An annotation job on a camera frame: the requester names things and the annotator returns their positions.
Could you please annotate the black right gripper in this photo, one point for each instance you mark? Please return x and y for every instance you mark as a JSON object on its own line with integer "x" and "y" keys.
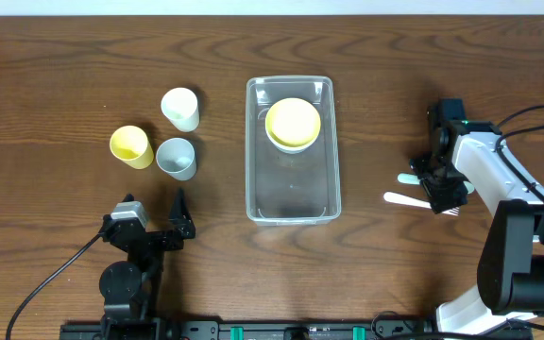
{"x": 440, "y": 184}

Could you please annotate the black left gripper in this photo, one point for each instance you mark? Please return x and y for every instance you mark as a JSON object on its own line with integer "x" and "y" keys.
{"x": 154, "y": 237}

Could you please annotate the pale green spoon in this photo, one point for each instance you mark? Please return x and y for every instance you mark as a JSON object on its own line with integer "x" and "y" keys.
{"x": 414, "y": 180}

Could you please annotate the white plastic bowl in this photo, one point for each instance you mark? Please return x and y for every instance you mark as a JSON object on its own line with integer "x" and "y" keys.
{"x": 286, "y": 148}

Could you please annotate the yellow plastic bowl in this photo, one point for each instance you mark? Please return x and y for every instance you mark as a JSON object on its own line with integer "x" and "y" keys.
{"x": 293, "y": 121}

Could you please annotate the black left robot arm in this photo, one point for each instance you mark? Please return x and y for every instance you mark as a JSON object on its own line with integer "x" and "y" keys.
{"x": 130, "y": 287}

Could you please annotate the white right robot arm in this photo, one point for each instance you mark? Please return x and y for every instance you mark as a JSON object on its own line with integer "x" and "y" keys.
{"x": 509, "y": 292}

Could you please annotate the clear plastic container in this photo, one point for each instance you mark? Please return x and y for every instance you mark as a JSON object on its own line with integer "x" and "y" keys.
{"x": 291, "y": 189}

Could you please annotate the grey plastic cup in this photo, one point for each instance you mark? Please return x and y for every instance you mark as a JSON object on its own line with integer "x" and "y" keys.
{"x": 177, "y": 158}

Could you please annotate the white plastic fork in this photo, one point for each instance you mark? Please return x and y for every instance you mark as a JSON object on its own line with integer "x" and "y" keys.
{"x": 406, "y": 200}

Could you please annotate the yellow plastic cup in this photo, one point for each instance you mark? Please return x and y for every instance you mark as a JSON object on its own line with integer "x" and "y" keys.
{"x": 130, "y": 145}

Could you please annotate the white plastic cup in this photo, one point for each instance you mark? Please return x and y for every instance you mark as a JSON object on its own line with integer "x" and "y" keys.
{"x": 180, "y": 107}

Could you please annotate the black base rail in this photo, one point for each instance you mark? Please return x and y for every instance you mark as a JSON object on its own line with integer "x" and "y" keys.
{"x": 386, "y": 327}

